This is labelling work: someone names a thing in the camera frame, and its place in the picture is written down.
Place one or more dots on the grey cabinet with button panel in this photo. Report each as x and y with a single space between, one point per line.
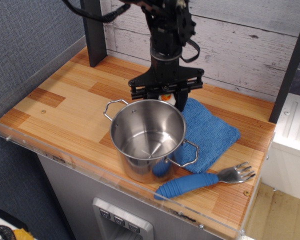
96 210

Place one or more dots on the left black vertical post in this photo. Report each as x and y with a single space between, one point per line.
94 33

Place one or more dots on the plush sushi roll toy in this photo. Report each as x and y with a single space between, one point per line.
169 98

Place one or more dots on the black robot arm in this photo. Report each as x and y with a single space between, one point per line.
171 28

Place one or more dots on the clear acrylic table guard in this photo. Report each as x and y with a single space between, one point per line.
60 116

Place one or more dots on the black vertical post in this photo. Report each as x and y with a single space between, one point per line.
286 83
94 33

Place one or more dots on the stainless steel pot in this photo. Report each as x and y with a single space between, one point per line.
149 137

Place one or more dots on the right black vertical post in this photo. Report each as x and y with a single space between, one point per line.
286 83

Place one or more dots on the yellow taped object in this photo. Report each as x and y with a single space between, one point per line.
21 234

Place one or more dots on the blue folded cloth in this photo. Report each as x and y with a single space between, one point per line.
211 134

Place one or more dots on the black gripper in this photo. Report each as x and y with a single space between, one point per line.
166 76

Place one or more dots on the blue handled metal fork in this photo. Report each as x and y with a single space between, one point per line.
179 186

